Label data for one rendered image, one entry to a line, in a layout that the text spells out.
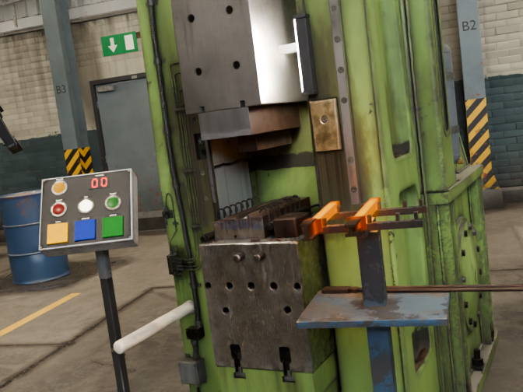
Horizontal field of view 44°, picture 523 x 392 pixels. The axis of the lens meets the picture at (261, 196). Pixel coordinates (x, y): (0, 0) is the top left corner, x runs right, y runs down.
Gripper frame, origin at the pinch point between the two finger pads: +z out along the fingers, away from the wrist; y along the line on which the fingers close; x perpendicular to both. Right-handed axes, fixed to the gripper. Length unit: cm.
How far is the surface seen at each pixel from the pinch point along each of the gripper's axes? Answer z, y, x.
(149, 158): 640, -291, 91
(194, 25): 25, -23, 67
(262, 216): 50, 41, 58
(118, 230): 60, 17, 13
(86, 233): 61, 12, 3
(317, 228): 2, 65, 58
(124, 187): 61, 2, 22
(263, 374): 73, 84, 33
